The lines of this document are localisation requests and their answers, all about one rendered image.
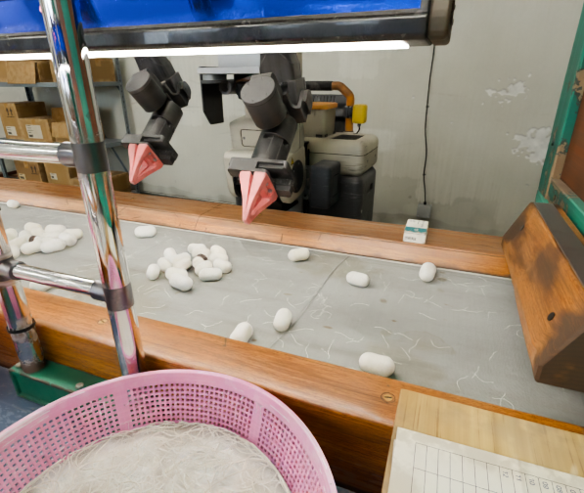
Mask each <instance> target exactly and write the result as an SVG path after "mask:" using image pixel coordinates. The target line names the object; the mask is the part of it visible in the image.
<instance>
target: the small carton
mask: <svg viewBox="0 0 584 493"><path fill-rule="evenodd" d="M427 228H428V221H422V220H413V219H408V221H407V224H406V227H405V229H404V235H403V242H409V243H416V244H425V243H426V238H427Z"/></svg>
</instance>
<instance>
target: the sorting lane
mask: <svg viewBox="0 0 584 493"><path fill-rule="evenodd" d="M0 208H1V210H0V215H1V218H2V221H3V224H4V228H5V230H7V229H10V228H12V229H15V230H16V231H17V232H18V236H19V232H20V231H23V230H24V225H25V224H26V223H29V222H31V223H37V224H40V225H41V226H42V229H43V230H44V231H45V228H46V227H47V226H48V225H63V226H65V227H66V228H67V229H80V230H81V231H82V232H83V236H82V237H81V238H80V239H77V241H76V244H75V245H74V246H66V247H65V248H64V249H63V250H61V251H56V252H52V253H44V252H43V251H39V252H36V253H33V254H23V253H22V251H21V250H20V255H19V257H17V258H15V260H18V261H23V262H24V263H26V265H30V266H35V267H39V268H44V269H48V270H53V271H57V272H62V273H66V274H71V275H74V276H79V277H83V278H88V279H93V280H97V279H101V278H100V274H99V269H98V265H97V260H96V256H95V251H94V248H93V243H92V239H91V234H90V230H89V225H88V221H87V216H86V215H85V214H78V213H71V212H65V211H58V210H52V209H46V208H39V207H32V206H26V205H20V206H19V207H18V208H11V207H8V206H7V203H6V202H0ZM119 223H120V229H121V234H122V238H123V244H124V249H125V254H126V260H127V265H128V270H129V276H130V281H131V286H132V291H133V296H134V301H135V307H136V312H137V315H138V316H142V317H146V318H150V319H154V320H158V321H162V322H165V323H169V324H173V325H177V326H181V327H185V328H189V329H193V330H197V331H201V332H205V333H209V334H213V335H217V336H224V337H227V338H230V335H231V333H232V332H233V331H234V329H236V327H237V326H238V325H239V324H240V323H242V322H247V323H249V324H251V326H252V329H253V333H252V336H251V337H250V339H249V340H248V342H247V343H251V344H255V345H259V346H263V347H267V348H271V349H275V350H279V351H283V352H287V353H290V354H294V355H298V356H302V357H307V358H311V359H315V360H319V361H323V362H327V363H331V364H335V365H339V366H342V367H346V368H350V369H354V370H358V371H362V372H365V371H363V370H362V369H361V367H360V365H359V359H360V357H361V355H362V354H364V353H366V352H372V353H376V354H379V355H383V356H387V357H389V358H390V359H392V361H393V362H394V366H395V369H394V372H393V374H392V375H390V376H388V377H386V378H390V379H394V380H398V381H405V382H408V383H412V384H416V385H420V386H424V387H428V388H432V389H436V390H440V391H444V392H448V393H452V394H456V395H460V396H464V397H468V398H471V399H475V400H479V401H483V402H487V403H491V404H495V405H499V406H503V407H507V408H511V409H515V410H519V411H522V412H526V413H530V414H534V415H538V416H542V417H546V418H550V419H554V420H558V421H562V422H566V423H570V424H574V425H578V426H584V403H583V401H582V398H581V395H580V393H579V391H575V390H570V389H566V388H561V387H557V386H553V385H548V384H544V383H540V382H537V381H535V379H534V376H533V372H532V367H531V363H530V359H529V356H528V352H527V348H526V344H525V340H524V336H523V332H522V327H521V323H520V319H519V315H518V311H517V302H516V297H515V291H514V286H513V283H512V279H509V278H502V277H495V276H489V275H482V274H475V273H470V272H463V271H456V270H450V269H443V268H436V273H435V276H434V278H433V280H431V281H429V282H425V281H423V280H422V279H421V278H420V275H419V274H420V270H421V267H422V265H417V264H411V263H404V262H397V261H391V260H384V259H377V258H372V257H365V256H358V255H352V254H345V253H338V252H332V251H325V250H319V249H313V248H308V250H309V253H310V254H309V257H308V258H307V259H305V260H299V261H291V260H289V257H288V254H289V252H290V250H292V249H296V248H301V247H299V246H287V245H280V244H274V243H267V242H262V241H255V240H248V239H242V238H235V237H228V236H222V235H215V234H208V233H203V232H196V231H189V230H183V229H176V228H169V227H163V226H157V225H150V224H144V223H137V222H130V221H124V220H119ZM139 226H154V227H155V228H156V230H157V232H156V234H155V235H154V236H153V237H147V238H138V237H137V236H136V235H135V229H136V228H137V227H139ZM189 244H203V245H205V246H206V248H208V249H209V250H210V249H211V247H212V246H220V247H223V248H224V249H225V250H226V254H227V256H228V261H229V262H230V263H231V265H232V269H231V271H230V272H229V273H222V277H221V278H220V279H219V280H216V281H206V282H205V281H202V280H201V279H200V277H199V276H198V275H197V274H196V272H195V267H194V266H193V264H192V266H191V268H190V269H188V270H187V273H188V277H190V278H191V279H192V281H193V286H192V287H191V288H190V289H189V290H188V291H181V290H179V289H175V288H173V287H172V286H171V285H170V284H169V280H168V279H167V278H166V277H165V272H162V271H161V270H160V271H159V275H158V277H157V278H156V279H155V280H150V279H149V278H148V277H147V270H148V267H149V266H150V265H151V264H157V261H158V260H159V259H160V258H161V257H164V254H163V253H164V251H165V250H166V249H167V248H169V247H171V248H173V249H174V250H175V251H176V254H180V253H183V252H187V253H189V252H188V245H189ZM189 254H190V256H191V261H192V262H193V259H194V257H193V256H192V254H191V253H189ZM351 271H355V272H359V273H363V274H366V275H367V276H368V277H369V279H370V282H369V285H368V286H366V287H358V286H354V285H351V284H349V283H348V282H347V280H346V275H347V274H348V273H349V272H351ZM282 308H287V309H289V310H290V311H291V313H292V320H291V323H290V326H289V327H288V329H287V330H285V331H283V332H279V331H277V330H276V329H275V328H274V325H273V322H274V319H275V316H276V314H277V312H278V311H279V310H280V309H282Z"/></svg>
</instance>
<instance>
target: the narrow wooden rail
mask: <svg viewBox="0 0 584 493"><path fill-rule="evenodd" d="M23 290H24V293H25V296H26V300H27V303H28V306H29V309H30V312H31V316H32V318H34V320H35V322H36V324H35V328H36V331H37V334H38V337H39V340H40V344H41V347H42V350H43V353H44V356H45V359H47V360H50V361H53V362H56V363H60V364H63V365H66V366H69V367H72V368H74V369H77V370H80V371H83V372H86V373H89V374H92V375H95V376H98V377H101V378H104V379H107V380H112V379H116V378H120V377H122V375H121V371H120V367H119V363H118V358H117V354H116V349H115V344H114V340H113V335H112V327H111V323H110V318H109V314H108V309H107V307H103V306H99V305H95V304H91V303H87V302H83V301H79V300H75V299H71V298H67V297H63V296H59V295H55V294H51V293H47V292H44V291H37V290H33V289H29V288H25V287H23ZM137 318H138V323H139V328H140V334H141V339H142V343H143V349H144V354H145V359H146V365H147V370H148V372H150V371H159V370H200V371H208V372H213V373H219V374H223V375H227V376H231V377H234V378H237V379H240V380H243V381H247V382H250V383H252V384H254V385H256V386H258V387H260V388H262V389H264V390H265V391H267V392H269V393H270V394H272V395H273V396H275V397H276V398H278V399H279V400H280V401H282V402H283V403H284V404H285V405H287V406H288V407H289V408H290V409H291V410H292V411H293V412H294V413H295V414H296V415H297V416H298V417H299V418H300V419H301V420H302V422H303V423H304V424H305V425H306V427H307V428H308V429H309V430H310V432H311V433H312V435H313V436H314V438H315V439H316V441H317V443H318V444H319V446H320V448H321V450H322V451H323V454H324V456H325V458H326V460H327V462H328V464H329V467H330V469H331V472H332V475H333V477H334V481H335V484H336V486H339V487H341V488H344V489H347V490H350V491H353V492H355V493H382V483H383V478H384V473H385V467H386V462H387V457H388V451H389V446H390V441H391V436H392V431H393V426H394V421H395V415H396V410H397V405H398V399H399V394H400V390H401V389H407V390H410V391H414V392H418V393H421V394H425V395H429V396H433V397H437V398H441V399H445V400H449V401H452V402H456V403H460V404H464V405H468V406H472V407H475V408H479V409H483V410H487V411H491V412H494V413H498V414H502V415H506V416H510V417H514V418H518V419H522V420H526V421H530V422H534V423H536V424H540V425H544V426H551V427H555V428H559V429H563V430H567V431H571V432H575V433H579V434H582V435H584V426H578V425H574V424H570V423H566V422H562V421H558V420H554V419H550V418H546V417H542V416H538V415H534V414H530V413H526V412H522V411H519V410H515V409H511V408H507V407H503V406H499V405H495V404H491V403H487V402H483V401H479V400H475V399H471V398H468V397H464V396H460V395H456V394H452V393H448V392H444V391H440V390H436V389H432V388H428V387H424V386H420V385H416V384H412V383H408V382H405V381H398V380H394V379H390V378H386V377H382V376H378V375H374V374H370V373H366V372H362V371H358V370H354V369H350V368H346V367H342V366H339V365H335V364H331V363H327V362H323V361H319V360H315V359H311V358H307V357H302V356H298V355H294V354H290V353H287V352H283V351H279V350H275V349H271V348H267V347H263V346H259V345H255V344H251V343H247V342H243V341H239V340H235V339H231V338H227V337H224V336H217V335H213V334H209V333H205V332H201V331H197V330H193V329H189V328H185V327H181V326H177V325H173V324H169V323H165V322H162V321H158V320H154V319H150V318H146V317H142V316H138V315H137ZM6 327H7V323H6V320H5V317H4V314H3V311H2V308H1V305H0V366H1V367H4V368H7V369H10V368H11V367H13V366H14V365H16V364H17V363H19V362H20V360H19V357H18V354H17V351H16V348H15V346H14V343H13V340H12V337H11V334H9V333H8V332H7V329H6Z"/></svg>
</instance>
